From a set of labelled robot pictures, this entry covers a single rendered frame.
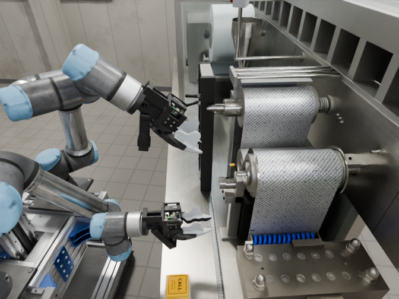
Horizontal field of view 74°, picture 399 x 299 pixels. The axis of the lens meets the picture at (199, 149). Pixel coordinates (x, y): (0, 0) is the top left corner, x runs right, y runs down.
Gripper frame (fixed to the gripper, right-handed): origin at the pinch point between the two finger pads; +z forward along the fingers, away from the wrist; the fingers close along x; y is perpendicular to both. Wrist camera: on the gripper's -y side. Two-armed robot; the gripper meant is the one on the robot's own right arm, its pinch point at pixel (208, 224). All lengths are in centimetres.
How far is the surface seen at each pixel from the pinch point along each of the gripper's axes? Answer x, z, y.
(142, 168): 155, -52, -109
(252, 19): 83, 27, 43
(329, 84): 34, 46, 31
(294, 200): -0.5, 25.3, 10.2
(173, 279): -8.3, -11.6, -16.5
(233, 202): 6.8, 9.0, 2.3
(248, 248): -7.9, 11.4, -2.0
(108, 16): 353, -107, -3
